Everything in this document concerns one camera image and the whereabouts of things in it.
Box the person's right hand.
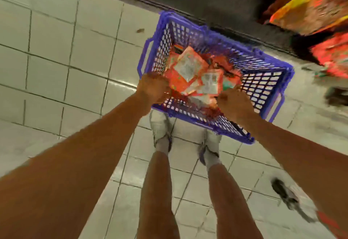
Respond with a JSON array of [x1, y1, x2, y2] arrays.
[[216, 87, 255, 124]]

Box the person's left hand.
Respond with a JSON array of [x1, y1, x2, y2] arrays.
[[136, 72, 171, 106]]

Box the pile of red seasoning packets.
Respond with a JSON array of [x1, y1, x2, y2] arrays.
[[163, 46, 243, 109]]

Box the blue plastic basket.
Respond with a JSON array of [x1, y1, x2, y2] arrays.
[[137, 11, 295, 144]]

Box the person's right forearm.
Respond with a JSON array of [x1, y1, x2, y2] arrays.
[[242, 111, 348, 237]]

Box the person's left forearm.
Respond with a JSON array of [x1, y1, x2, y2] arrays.
[[0, 97, 150, 239]]

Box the person's right leg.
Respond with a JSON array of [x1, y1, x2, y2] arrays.
[[204, 152, 263, 239]]

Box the person's leg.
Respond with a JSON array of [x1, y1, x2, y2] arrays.
[[204, 152, 263, 239], [136, 138, 180, 239]]

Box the person's left leg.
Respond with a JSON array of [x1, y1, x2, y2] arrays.
[[136, 138, 180, 239]]

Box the grey left shoe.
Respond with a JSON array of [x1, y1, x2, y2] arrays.
[[149, 110, 174, 152]]

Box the grey shoe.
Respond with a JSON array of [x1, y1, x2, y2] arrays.
[[149, 110, 174, 152], [197, 130, 223, 166]]

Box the grey right shoe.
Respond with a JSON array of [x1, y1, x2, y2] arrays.
[[197, 130, 223, 166]]

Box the rows of hanging red packets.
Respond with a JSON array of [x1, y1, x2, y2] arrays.
[[133, 0, 348, 79]]

